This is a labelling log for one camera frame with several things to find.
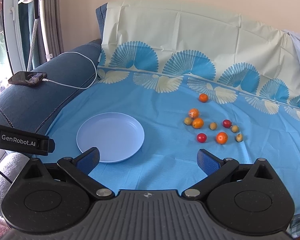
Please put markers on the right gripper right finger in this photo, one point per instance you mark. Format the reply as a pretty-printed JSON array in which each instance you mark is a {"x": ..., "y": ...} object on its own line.
[{"x": 218, "y": 171}]

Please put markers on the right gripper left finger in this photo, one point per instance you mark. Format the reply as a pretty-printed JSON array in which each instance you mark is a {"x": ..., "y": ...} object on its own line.
[{"x": 78, "y": 170}]

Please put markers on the red cherry tomato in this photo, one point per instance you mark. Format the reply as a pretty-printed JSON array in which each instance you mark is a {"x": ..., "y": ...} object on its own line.
[
  {"x": 201, "y": 137},
  {"x": 227, "y": 123}
]

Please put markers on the tan longan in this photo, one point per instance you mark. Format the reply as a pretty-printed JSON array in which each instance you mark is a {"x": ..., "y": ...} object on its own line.
[
  {"x": 213, "y": 126},
  {"x": 235, "y": 128},
  {"x": 188, "y": 121},
  {"x": 239, "y": 137}
]

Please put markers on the plastic orange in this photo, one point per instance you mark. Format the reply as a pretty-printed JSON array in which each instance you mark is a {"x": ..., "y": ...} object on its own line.
[{"x": 194, "y": 113}]

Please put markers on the small orange mandarin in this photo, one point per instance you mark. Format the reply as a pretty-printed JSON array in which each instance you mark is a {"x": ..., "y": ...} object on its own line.
[{"x": 203, "y": 97}]

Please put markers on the blue denim sofa armrest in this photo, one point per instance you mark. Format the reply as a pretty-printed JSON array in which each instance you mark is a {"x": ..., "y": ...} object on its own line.
[{"x": 36, "y": 109}]

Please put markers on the white fluffy cushion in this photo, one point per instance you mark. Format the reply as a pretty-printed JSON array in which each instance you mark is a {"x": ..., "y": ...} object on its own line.
[{"x": 10, "y": 166}]

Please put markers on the light blue plate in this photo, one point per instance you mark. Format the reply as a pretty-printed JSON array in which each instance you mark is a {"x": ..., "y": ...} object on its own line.
[{"x": 117, "y": 136}]

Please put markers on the black smartphone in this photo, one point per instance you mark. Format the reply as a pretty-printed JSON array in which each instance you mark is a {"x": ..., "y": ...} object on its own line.
[{"x": 29, "y": 79}]

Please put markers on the blue patterned sofa cover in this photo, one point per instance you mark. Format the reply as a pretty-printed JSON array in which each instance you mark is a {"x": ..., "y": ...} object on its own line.
[{"x": 156, "y": 58}]

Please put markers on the grey curtain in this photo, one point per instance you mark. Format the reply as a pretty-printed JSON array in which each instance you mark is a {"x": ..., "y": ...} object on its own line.
[{"x": 53, "y": 28}]

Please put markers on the garment steamer stand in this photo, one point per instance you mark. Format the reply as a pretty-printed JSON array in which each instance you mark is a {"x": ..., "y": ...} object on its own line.
[{"x": 38, "y": 44}]

